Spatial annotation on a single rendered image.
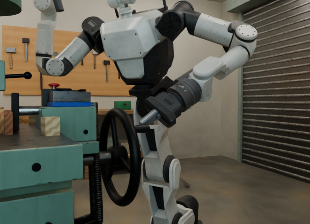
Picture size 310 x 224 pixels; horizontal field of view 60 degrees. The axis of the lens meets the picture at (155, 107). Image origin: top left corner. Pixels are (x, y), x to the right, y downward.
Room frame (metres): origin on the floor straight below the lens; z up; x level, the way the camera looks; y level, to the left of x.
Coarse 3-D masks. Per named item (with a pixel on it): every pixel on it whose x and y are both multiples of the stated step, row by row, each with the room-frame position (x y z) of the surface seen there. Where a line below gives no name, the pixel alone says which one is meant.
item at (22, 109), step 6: (12, 96) 0.64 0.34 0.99; (18, 96) 0.64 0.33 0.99; (12, 102) 0.64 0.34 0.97; (18, 102) 0.64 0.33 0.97; (12, 108) 0.64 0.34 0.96; (18, 108) 0.64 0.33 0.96; (24, 108) 0.68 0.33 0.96; (30, 108) 0.68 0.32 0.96; (36, 108) 0.69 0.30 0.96; (18, 114) 0.64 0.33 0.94; (24, 114) 0.68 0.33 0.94; (30, 114) 0.69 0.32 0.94; (36, 114) 0.70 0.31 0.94; (18, 120) 0.64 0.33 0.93; (18, 126) 0.64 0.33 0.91
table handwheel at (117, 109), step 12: (120, 108) 0.78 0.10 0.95; (108, 120) 0.85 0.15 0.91; (120, 120) 0.74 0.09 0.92; (132, 132) 0.70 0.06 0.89; (132, 144) 0.68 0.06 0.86; (84, 156) 0.74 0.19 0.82; (108, 156) 0.77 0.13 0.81; (120, 156) 0.77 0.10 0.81; (132, 156) 0.68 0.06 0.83; (108, 168) 0.90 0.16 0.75; (132, 168) 0.67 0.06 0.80; (108, 180) 0.86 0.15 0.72; (132, 180) 0.68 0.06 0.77; (108, 192) 0.83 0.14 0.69; (132, 192) 0.69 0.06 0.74; (120, 204) 0.74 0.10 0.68
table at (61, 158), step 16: (32, 128) 0.73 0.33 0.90; (0, 144) 0.46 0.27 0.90; (16, 144) 0.46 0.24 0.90; (32, 144) 0.46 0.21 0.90; (48, 144) 0.46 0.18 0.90; (64, 144) 0.46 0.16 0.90; (80, 144) 0.46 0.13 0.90; (96, 144) 0.69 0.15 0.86; (0, 160) 0.40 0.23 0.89; (16, 160) 0.41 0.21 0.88; (32, 160) 0.42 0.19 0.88; (48, 160) 0.43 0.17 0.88; (64, 160) 0.45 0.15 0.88; (80, 160) 0.46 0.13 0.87; (0, 176) 0.40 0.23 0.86; (16, 176) 0.41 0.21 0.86; (32, 176) 0.42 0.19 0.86; (48, 176) 0.43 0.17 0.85; (64, 176) 0.45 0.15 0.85; (80, 176) 0.46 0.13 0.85
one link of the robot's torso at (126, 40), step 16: (128, 16) 1.15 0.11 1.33; (144, 16) 1.08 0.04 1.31; (160, 16) 1.16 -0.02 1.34; (112, 32) 1.13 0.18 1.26; (128, 32) 1.09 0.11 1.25; (144, 32) 1.08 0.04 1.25; (160, 32) 1.11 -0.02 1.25; (112, 48) 1.17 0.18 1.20; (128, 48) 1.13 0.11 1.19; (144, 48) 1.10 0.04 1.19; (160, 48) 1.17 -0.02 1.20; (128, 64) 1.18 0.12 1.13; (144, 64) 1.15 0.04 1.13; (160, 64) 1.20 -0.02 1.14; (128, 80) 1.23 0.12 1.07; (144, 80) 1.19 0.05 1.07
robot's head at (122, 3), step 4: (108, 0) 1.14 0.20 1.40; (112, 0) 1.13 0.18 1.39; (116, 0) 1.13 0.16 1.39; (120, 0) 1.12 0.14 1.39; (124, 0) 1.11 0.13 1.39; (108, 4) 1.15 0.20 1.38; (112, 4) 1.14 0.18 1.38; (116, 4) 1.13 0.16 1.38; (120, 4) 1.13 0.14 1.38; (124, 4) 1.16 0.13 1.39; (128, 4) 1.16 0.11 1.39; (120, 8) 1.14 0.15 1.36; (124, 8) 1.13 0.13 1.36; (128, 8) 1.14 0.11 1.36; (120, 12) 1.14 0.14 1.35
